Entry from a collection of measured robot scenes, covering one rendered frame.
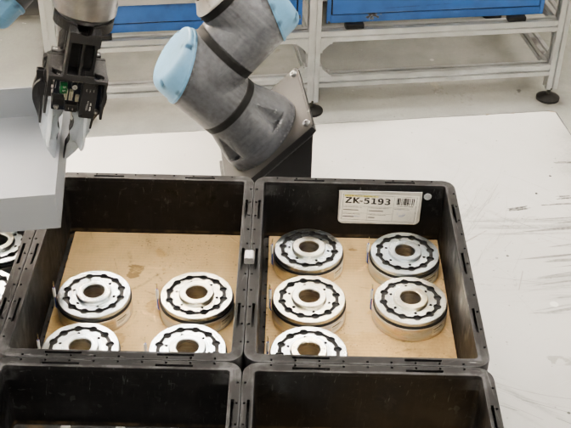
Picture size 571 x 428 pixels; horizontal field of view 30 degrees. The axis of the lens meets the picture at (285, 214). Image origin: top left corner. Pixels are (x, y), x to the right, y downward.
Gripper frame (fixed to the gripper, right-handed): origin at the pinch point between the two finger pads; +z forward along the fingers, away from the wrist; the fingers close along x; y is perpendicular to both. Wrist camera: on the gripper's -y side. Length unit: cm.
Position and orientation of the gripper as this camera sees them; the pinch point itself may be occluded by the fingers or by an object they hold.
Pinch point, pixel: (60, 145)
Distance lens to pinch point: 142.3
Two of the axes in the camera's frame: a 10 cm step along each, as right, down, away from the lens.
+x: 9.5, 0.9, 3.0
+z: -2.5, 8.1, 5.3
